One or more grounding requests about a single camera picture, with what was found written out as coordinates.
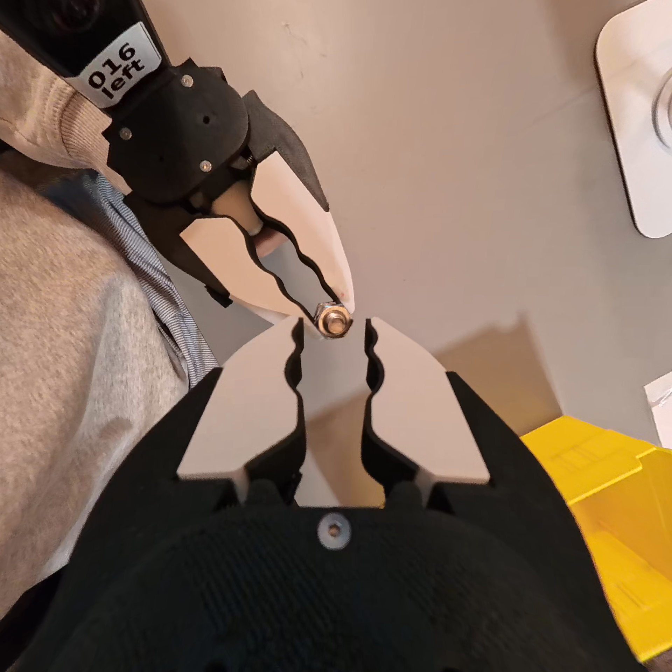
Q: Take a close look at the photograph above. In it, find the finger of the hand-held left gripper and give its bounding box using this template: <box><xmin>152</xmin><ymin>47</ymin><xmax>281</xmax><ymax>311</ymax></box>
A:
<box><xmin>250</xmin><ymin>151</ymin><xmax>356</xmax><ymax>317</ymax></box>
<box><xmin>179</xmin><ymin>214</ymin><xmax>322</xmax><ymax>339</ymax></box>

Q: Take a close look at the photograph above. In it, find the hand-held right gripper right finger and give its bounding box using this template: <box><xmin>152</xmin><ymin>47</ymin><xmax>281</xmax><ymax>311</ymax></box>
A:
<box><xmin>361</xmin><ymin>316</ymin><xmax>491</xmax><ymax>498</ymax></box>

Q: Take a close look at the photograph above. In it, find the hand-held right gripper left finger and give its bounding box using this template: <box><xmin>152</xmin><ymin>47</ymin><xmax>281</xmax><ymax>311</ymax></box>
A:
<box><xmin>176</xmin><ymin>316</ymin><xmax>307</xmax><ymax>501</ymax></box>

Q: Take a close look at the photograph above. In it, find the steel hex nut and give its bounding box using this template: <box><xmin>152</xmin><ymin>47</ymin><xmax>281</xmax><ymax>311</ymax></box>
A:
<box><xmin>313</xmin><ymin>301</ymin><xmax>351</xmax><ymax>339</ymax></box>

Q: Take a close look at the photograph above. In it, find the person's left forearm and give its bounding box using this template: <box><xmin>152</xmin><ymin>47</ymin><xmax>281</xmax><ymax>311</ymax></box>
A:
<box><xmin>0</xmin><ymin>29</ymin><xmax>132</xmax><ymax>196</ymax></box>

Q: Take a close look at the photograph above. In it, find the grey desk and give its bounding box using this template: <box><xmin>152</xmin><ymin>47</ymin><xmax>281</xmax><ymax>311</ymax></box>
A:
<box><xmin>141</xmin><ymin>0</ymin><xmax>672</xmax><ymax>509</ymax></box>

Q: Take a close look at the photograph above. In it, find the person's left hand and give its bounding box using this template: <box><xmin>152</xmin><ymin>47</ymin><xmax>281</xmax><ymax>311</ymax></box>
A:
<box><xmin>252</xmin><ymin>227</ymin><xmax>288</xmax><ymax>258</ymax></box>

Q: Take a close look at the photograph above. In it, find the striped shirt hem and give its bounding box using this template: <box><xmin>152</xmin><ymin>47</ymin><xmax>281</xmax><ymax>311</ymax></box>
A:
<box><xmin>44</xmin><ymin>170</ymin><xmax>220</xmax><ymax>389</ymax></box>

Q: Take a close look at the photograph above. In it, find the person's grey sweatshirt torso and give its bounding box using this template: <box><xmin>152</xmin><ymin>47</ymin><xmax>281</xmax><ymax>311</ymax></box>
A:
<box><xmin>0</xmin><ymin>157</ymin><xmax>190</xmax><ymax>620</ymax></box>

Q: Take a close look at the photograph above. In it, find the yellow plastic bin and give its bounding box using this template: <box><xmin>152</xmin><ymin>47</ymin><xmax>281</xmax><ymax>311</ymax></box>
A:
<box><xmin>520</xmin><ymin>415</ymin><xmax>672</xmax><ymax>663</ymax></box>

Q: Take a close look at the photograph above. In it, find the laminated instruction sheet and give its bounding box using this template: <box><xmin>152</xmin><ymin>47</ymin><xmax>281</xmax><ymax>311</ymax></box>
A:
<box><xmin>644</xmin><ymin>372</ymin><xmax>672</xmax><ymax>449</ymax></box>

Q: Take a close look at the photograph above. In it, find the white monitor stand base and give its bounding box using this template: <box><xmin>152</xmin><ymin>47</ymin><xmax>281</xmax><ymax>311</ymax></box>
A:
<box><xmin>595</xmin><ymin>0</ymin><xmax>672</xmax><ymax>239</ymax></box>

